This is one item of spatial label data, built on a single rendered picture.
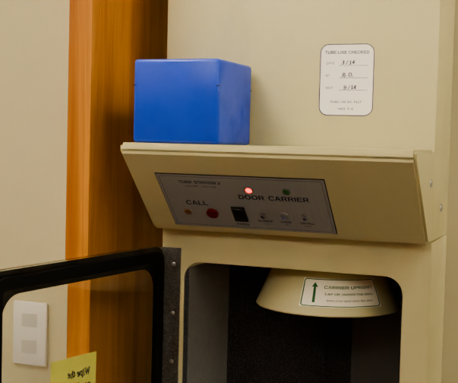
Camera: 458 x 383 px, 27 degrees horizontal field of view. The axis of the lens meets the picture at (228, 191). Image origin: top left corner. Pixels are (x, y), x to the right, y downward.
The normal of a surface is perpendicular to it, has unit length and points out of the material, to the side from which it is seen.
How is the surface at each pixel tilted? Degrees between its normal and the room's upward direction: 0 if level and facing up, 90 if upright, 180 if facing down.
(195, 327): 90
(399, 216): 135
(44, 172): 90
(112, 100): 90
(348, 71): 90
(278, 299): 66
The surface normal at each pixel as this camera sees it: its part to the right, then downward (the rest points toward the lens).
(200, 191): -0.27, 0.73
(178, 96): -0.36, 0.04
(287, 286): -0.65, -0.39
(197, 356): 0.93, 0.04
